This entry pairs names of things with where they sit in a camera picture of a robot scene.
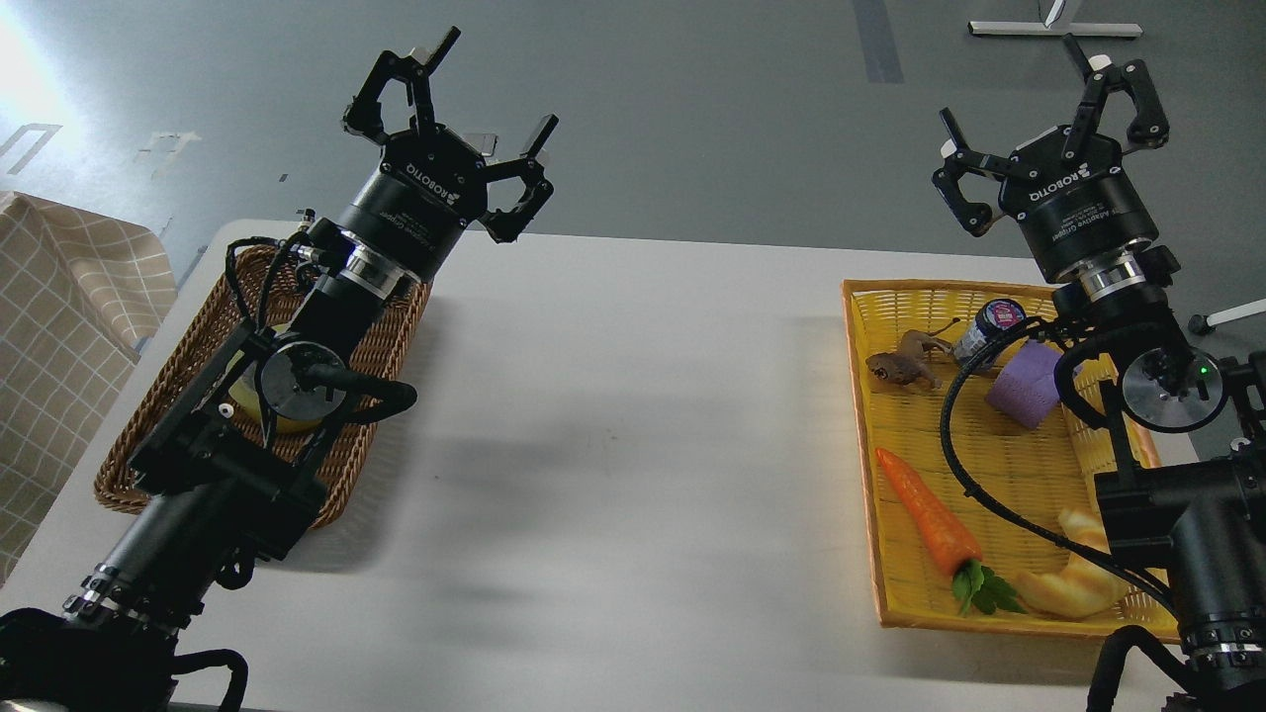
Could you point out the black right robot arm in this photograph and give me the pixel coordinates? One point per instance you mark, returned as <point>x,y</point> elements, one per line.
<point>1182,503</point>

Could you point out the yellow plastic basket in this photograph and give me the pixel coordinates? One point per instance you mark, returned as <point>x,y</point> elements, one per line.
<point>1037,472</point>

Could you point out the toy croissant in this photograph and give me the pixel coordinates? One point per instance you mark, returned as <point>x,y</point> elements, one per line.
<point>1081,589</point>

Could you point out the white caster leg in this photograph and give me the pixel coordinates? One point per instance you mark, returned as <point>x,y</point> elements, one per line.
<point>1203,324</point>

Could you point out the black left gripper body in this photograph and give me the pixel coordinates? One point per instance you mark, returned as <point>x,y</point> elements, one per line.
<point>415,206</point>

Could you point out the brown toy frog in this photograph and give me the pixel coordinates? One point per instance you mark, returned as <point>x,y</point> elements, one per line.
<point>910,361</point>

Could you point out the white stand base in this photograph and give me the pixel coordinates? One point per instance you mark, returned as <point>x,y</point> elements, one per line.
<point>1058,20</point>

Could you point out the brown wicker basket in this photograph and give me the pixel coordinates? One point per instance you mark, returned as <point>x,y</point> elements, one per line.
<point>381,353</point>

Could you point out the beige checkered cloth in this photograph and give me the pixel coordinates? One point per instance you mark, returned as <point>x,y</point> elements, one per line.
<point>80,294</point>

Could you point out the yellow tape roll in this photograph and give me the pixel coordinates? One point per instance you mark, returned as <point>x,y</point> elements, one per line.
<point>245,397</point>

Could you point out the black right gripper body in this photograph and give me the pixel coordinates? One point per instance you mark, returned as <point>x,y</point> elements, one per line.
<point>1071,211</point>

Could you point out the small dark jar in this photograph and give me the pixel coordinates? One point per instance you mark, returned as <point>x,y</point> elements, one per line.
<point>990,321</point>

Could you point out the orange toy carrot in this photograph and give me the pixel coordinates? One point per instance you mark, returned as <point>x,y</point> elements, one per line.
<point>953,549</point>

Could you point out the purple foam block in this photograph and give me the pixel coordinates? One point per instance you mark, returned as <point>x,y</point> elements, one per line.
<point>1025,389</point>

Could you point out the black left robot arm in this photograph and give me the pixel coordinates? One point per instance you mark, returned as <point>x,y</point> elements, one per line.
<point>231,467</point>

